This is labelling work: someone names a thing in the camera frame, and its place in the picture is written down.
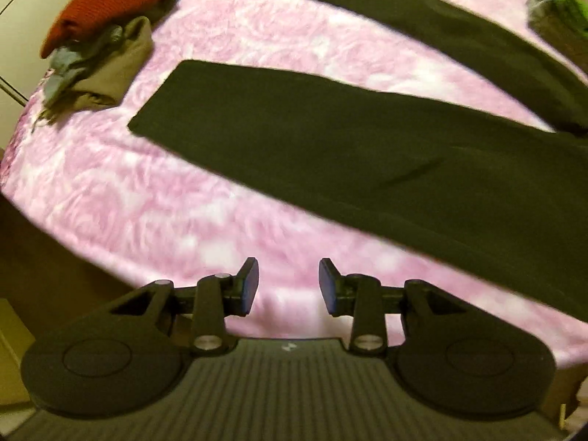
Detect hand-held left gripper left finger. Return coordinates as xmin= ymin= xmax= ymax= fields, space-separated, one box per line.
xmin=108 ymin=257 xmax=260 ymax=355

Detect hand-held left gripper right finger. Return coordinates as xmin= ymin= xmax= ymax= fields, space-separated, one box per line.
xmin=319 ymin=258 xmax=465 ymax=355

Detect black pants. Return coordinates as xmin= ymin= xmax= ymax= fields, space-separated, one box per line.
xmin=127 ymin=0 xmax=588 ymax=323

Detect olive and grey clothes pile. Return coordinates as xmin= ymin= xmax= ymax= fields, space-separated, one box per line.
xmin=32 ymin=16 xmax=154 ymax=125

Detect pink floral blanket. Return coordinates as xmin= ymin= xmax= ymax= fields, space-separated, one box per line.
xmin=0 ymin=0 xmax=588 ymax=370

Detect crumpled grey-blue garment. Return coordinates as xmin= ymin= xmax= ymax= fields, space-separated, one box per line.
xmin=43 ymin=24 xmax=125 ymax=107

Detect dark grey garment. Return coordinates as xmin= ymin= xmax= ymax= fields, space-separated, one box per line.
xmin=149 ymin=0 xmax=189 ymax=26

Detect red knit sweater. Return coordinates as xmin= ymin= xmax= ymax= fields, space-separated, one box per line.
xmin=40 ymin=0 xmax=176 ymax=59

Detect folded olive garment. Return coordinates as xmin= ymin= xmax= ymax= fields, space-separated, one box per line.
xmin=527 ymin=4 xmax=588 ymax=72

